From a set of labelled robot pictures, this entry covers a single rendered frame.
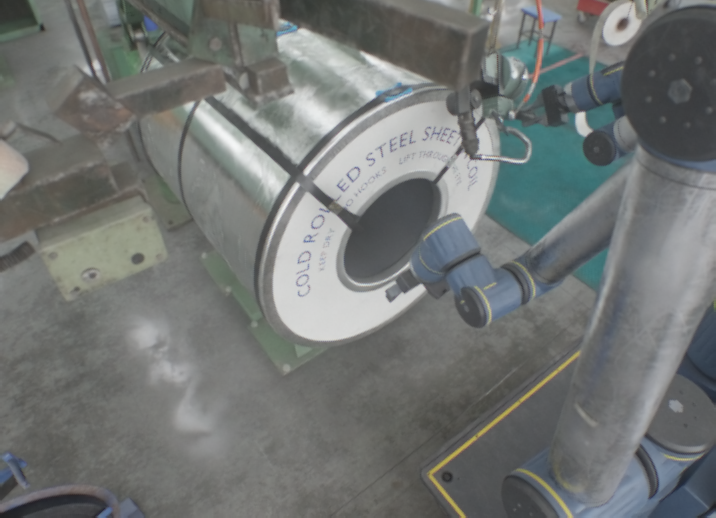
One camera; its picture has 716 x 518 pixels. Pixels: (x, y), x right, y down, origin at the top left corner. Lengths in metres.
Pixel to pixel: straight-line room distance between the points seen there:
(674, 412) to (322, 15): 1.03
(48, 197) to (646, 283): 0.84
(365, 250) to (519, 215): 1.42
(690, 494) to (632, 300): 0.84
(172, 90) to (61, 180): 0.22
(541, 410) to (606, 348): 1.32
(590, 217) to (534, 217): 2.37
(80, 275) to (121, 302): 2.08
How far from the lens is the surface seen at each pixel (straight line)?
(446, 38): 0.53
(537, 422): 2.04
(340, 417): 2.33
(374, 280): 2.07
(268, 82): 0.88
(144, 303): 2.93
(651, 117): 0.57
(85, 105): 0.82
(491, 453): 1.94
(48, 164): 0.87
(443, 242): 1.14
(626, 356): 0.75
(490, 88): 1.67
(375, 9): 0.57
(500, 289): 1.14
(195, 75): 0.86
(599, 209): 0.99
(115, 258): 0.91
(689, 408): 1.25
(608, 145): 1.54
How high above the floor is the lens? 2.10
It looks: 45 degrees down
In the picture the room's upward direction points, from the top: straight up
